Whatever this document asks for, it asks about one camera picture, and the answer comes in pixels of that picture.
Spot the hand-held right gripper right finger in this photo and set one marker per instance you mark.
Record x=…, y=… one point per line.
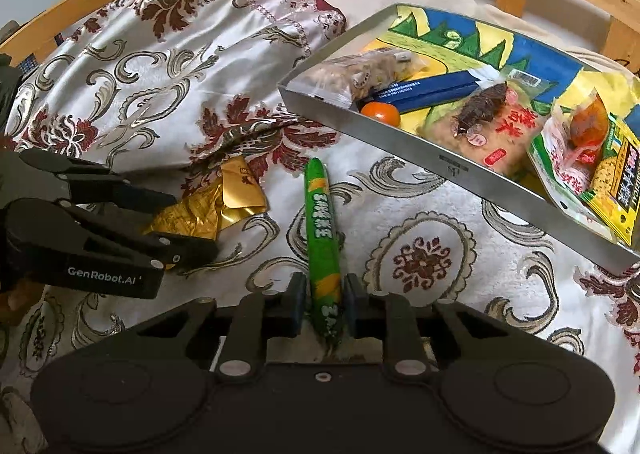
x=352, y=306

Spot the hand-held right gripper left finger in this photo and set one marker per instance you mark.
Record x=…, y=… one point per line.
x=298, y=304

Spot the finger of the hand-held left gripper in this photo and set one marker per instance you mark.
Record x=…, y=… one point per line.
x=110, y=189
x=150, y=244

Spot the green sausage stick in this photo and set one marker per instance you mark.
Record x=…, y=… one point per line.
x=322, y=234

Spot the gold foil snack packet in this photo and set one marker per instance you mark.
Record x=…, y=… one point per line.
x=235, y=184

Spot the grey metal tray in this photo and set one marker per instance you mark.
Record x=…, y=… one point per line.
x=450, y=169

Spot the small orange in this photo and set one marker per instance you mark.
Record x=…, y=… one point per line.
x=380, y=114

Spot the clear rice cracker packet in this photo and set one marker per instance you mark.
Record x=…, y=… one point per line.
x=505, y=149

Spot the dark blue snack packet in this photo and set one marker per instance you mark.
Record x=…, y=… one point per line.
x=430, y=89

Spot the white green snack packet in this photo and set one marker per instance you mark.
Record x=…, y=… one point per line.
x=560, y=199

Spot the clear nut bar packet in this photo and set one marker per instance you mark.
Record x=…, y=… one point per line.
x=350, y=71

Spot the dried fish packet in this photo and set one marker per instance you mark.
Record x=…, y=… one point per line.
x=480, y=109

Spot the yellow corn snack packet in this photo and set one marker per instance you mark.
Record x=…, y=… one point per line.
x=615, y=174

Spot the orange chicken feet packet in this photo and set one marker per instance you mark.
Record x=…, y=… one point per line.
x=590, y=126

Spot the person's left hand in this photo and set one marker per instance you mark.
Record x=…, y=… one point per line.
x=20, y=301

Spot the floral satin blanket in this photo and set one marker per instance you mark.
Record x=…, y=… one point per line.
x=450, y=244

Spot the colourful dragon drawing paper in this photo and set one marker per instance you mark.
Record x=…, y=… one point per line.
x=525, y=46

